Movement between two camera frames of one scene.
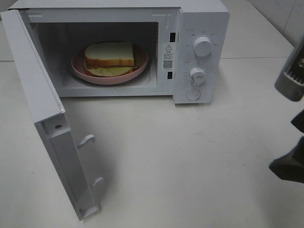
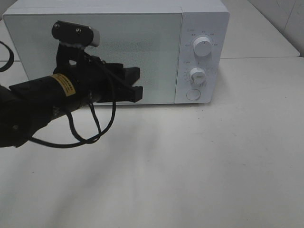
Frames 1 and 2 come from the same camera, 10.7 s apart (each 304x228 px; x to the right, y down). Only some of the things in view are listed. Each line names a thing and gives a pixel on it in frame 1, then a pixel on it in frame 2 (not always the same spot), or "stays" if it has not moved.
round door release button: x=193 y=94 stays
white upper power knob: x=202 y=46 stays
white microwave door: x=49 y=115 to x=152 y=42
